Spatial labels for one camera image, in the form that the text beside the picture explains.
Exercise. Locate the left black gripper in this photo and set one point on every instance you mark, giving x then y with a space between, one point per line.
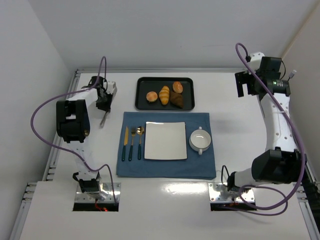
104 104

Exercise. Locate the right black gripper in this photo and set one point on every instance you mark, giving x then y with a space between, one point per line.
240 83

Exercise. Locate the metal tongs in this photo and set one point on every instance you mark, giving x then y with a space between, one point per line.
102 123

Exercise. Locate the round orange bun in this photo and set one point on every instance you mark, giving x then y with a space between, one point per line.
151 96

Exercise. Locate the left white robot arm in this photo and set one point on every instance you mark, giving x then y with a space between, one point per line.
73 126

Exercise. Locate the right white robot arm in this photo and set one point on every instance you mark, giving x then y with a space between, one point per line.
281 161

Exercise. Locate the yellow striped bread loaf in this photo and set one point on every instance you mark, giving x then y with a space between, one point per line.
164 95

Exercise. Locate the black rectangular tray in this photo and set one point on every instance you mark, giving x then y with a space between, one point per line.
147 84

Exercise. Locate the white square plate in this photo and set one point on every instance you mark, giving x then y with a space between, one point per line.
165 141

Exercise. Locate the brown chocolate croissant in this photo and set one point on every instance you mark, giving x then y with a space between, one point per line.
176 99

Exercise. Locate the round bun top right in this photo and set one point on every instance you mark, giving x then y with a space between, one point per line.
177 87

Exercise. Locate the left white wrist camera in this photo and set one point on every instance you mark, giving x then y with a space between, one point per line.
111 88

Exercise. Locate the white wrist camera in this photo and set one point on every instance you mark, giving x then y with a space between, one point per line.
111 88
255 60

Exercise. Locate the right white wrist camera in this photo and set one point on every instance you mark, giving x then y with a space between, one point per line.
255 60

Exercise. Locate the gold knife green handle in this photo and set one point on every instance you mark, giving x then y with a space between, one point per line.
125 142

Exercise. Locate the gold fork green handle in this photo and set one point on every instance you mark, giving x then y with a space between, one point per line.
133 133

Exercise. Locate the gold spoon green handle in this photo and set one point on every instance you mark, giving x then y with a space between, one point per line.
140 131

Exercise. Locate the white two-handled soup bowl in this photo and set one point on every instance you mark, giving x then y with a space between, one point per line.
200 140

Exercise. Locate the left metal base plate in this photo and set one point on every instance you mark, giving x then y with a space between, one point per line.
110 192

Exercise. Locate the metal base plate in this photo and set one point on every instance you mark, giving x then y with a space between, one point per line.
110 192
218 194

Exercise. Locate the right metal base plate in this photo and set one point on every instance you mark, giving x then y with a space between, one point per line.
218 194

